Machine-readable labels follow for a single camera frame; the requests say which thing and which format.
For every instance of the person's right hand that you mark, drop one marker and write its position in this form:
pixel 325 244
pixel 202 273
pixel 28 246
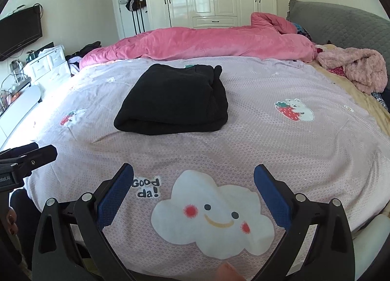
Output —
pixel 228 273

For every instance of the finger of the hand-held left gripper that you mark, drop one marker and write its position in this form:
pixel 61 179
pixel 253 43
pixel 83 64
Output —
pixel 24 148
pixel 33 159

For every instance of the black sweater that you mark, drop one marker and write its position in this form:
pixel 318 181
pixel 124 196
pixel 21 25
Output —
pixel 170 101

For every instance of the pink fluffy garment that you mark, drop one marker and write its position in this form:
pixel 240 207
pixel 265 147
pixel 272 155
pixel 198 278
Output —
pixel 356 67

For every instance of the black television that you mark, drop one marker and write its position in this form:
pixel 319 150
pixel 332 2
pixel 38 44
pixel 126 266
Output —
pixel 18 34

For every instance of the printed lilac bed sheet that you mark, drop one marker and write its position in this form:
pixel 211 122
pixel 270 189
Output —
pixel 274 153

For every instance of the white rounded board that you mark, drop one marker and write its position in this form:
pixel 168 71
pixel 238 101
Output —
pixel 21 110

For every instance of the pile of dark clothes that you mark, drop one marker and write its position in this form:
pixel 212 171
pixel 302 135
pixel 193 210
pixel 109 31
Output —
pixel 88 49

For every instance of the colourful patterned cloth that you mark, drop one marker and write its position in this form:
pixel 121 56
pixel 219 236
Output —
pixel 303 31

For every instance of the beige blanket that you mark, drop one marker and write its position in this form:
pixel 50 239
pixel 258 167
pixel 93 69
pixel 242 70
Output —
pixel 365 107

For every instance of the dark patterned cloth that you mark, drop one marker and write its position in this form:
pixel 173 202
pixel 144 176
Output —
pixel 381 98

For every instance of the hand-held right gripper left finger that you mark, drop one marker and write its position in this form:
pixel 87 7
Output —
pixel 117 192

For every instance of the person's left hand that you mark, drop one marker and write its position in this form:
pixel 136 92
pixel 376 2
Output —
pixel 12 220

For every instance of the pink duvet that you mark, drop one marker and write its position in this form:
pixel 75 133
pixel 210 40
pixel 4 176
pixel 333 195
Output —
pixel 198 40

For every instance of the white door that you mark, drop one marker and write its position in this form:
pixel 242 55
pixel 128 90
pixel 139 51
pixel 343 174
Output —
pixel 120 21

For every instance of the cluttered side desk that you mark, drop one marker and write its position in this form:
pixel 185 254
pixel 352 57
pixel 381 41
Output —
pixel 13 86

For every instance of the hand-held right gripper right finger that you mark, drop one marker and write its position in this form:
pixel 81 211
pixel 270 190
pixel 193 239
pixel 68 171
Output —
pixel 271 195

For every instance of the grey quilted headboard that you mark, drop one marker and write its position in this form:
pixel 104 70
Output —
pixel 341 25

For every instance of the white drawer chest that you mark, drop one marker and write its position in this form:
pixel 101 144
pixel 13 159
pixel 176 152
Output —
pixel 45 66

